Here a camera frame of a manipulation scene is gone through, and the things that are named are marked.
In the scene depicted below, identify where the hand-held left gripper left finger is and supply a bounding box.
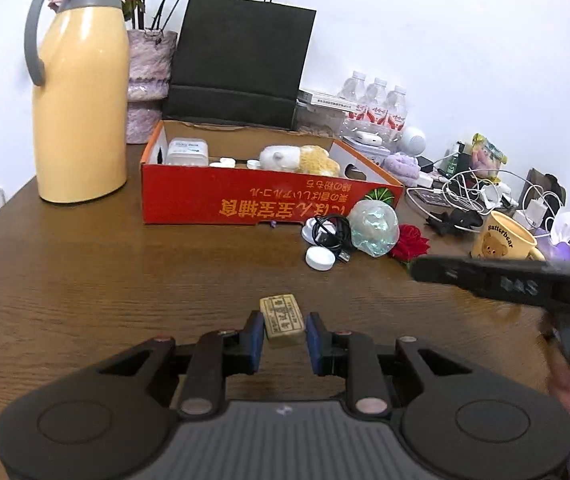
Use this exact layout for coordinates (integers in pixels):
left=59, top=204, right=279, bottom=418
left=96, top=310, right=266, bottom=420

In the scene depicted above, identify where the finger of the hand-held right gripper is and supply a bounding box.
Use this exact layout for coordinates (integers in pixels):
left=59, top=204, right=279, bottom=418
left=410, top=255, right=503, bottom=301

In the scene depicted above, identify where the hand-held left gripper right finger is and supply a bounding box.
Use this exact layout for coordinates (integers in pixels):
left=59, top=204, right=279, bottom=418
left=306, top=311, right=472, bottom=418

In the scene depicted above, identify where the small beige block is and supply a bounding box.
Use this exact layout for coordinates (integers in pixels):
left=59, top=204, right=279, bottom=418
left=259, top=296, right=306, bottom=348

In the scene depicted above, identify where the orange cardboard box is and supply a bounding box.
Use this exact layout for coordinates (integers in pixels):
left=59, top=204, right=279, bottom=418
left=140, top=120, right=404, bottom=225

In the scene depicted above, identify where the person's right hand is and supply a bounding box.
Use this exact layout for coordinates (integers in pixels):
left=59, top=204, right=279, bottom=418
left=545, top=324, right=570, bottom=422

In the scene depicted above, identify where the purple tissue pack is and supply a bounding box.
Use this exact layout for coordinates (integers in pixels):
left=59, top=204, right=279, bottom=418
left=535, top=210, right=570, bottom=262

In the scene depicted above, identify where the black clip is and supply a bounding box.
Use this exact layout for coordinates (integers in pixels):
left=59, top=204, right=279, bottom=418
left=425, top=208, right=483, bottom=236

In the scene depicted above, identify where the red rose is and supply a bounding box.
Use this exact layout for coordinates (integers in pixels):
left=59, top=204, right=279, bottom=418
left=390, top=225, right=432, bottom=263

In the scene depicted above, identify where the yellow bear mug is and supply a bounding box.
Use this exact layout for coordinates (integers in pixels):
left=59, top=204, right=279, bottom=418
left=470, top=211, right=546, bottom=261

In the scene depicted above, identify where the white charger plug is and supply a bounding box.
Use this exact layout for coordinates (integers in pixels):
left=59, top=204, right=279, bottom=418
left=515, top=200, right=546, bottom=228

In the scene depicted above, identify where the dark printed card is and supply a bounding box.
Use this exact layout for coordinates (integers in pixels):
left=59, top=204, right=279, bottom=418
left=407, top=187, right=453, bottom=209

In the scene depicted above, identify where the white round disc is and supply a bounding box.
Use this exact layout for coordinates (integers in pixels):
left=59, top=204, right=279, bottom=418
left=306, top=246, right=336, bottom=271

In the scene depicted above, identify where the clear crumpled plastic bag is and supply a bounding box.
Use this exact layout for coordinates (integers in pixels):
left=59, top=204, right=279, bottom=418
left=347, top=199, right=400, bottom=258

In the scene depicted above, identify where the dark green bottle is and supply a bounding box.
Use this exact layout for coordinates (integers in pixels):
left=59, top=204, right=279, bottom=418
left=447, top=142, right=470, bottom=173

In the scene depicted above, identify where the yellow green snack packet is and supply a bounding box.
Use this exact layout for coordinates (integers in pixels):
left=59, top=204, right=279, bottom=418
left=470, top=133, right=508, bottom=181

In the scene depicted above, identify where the white round device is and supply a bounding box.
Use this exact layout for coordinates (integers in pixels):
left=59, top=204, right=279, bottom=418
left=397, top=126, right=426, bottom=157

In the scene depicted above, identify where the white purple box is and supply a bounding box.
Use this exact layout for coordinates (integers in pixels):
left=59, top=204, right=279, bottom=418
left=341, top=130, right=390, bottom=163

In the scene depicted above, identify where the clear water bottle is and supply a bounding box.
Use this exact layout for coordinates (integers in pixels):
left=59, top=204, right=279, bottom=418
left=337, top=71, right=368, bottom=121
left=360, top=77, right=390, bottom=131
left=385, top=85, right=410, bottom=133

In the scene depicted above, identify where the white yellow plush toy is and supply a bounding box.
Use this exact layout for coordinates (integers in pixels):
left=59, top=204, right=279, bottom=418
left=258, top=144, right=342, bottom=177

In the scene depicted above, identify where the white plastic container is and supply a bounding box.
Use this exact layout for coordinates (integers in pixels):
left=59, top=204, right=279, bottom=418
left=166, top=138, right=210, bottom=166

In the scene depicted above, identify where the clear plastic container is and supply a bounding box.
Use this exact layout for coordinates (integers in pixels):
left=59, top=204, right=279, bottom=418
left=294, top=101, right=348, bottom=137

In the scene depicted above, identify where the black paper bag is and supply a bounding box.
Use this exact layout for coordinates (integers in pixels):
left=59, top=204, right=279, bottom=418
left=163, top=0, right=317, bottom=131

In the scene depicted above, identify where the yellow thermos jug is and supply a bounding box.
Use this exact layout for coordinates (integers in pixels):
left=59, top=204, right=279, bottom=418
left=24, top=0, right=132, bottom=204

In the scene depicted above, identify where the purple textured vase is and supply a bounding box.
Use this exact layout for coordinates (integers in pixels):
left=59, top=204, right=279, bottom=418
left=125, top=28, right=179, bottom=145

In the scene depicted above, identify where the white cable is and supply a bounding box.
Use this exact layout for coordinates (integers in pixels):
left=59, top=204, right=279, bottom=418
left=405, top=169, right=566, bottom=221

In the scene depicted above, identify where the black cable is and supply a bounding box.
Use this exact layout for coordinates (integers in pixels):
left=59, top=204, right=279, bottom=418
left=312, top=215, right=353, bottom=263

